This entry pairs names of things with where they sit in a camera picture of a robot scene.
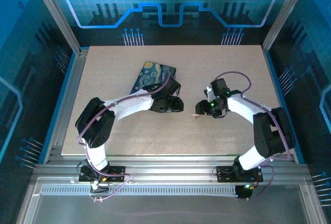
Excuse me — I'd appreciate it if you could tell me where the black box with starry print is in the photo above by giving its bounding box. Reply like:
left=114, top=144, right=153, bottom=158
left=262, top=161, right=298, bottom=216
left=129, top=61, right=177, bottom=96

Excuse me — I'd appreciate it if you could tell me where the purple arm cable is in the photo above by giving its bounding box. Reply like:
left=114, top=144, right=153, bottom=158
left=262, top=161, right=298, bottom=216
left=216, top=70, right=292, bottom=199
left=77, top=75, right=172, bottom=203

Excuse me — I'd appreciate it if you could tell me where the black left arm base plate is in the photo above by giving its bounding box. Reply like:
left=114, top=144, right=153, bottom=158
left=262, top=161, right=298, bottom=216
left=79, top=165, right=127, bottom=183

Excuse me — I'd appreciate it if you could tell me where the aluminium side frame rail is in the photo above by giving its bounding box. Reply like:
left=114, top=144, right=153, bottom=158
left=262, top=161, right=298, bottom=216
left=43, top=49, right=90, bottom=164

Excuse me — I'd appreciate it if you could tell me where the aluminium front frame rail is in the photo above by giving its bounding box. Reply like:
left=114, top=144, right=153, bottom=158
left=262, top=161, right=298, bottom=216
left=33, top=155, right=311, bottom=182

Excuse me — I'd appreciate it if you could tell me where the aluminium frame post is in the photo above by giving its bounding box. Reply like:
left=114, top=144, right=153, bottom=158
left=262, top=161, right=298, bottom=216
left=28, top=0, right=81, bottom=54
left=261, top=0, right=312, bottom=52

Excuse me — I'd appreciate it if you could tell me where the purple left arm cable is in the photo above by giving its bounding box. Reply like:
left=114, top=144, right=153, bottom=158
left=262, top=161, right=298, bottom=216
left=77, top=75, right=172, bottom=203

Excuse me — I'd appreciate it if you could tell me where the black controller box green light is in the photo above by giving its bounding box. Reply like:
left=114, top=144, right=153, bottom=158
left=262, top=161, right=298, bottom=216
left=234, top=183, right=256, bottom=202

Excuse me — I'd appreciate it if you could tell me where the slotted grey cable duct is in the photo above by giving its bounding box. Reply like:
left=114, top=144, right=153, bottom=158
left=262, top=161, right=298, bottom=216
left=40, top=185, right=238, bottom=197

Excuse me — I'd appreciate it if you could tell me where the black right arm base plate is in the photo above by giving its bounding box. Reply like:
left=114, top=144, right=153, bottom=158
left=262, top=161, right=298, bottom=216
left=216, top=165, right=264, bottom=183

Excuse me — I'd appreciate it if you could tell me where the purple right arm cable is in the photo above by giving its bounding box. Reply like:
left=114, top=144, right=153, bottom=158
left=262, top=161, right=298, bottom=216
left=216, top=70, right=292, bottom=199

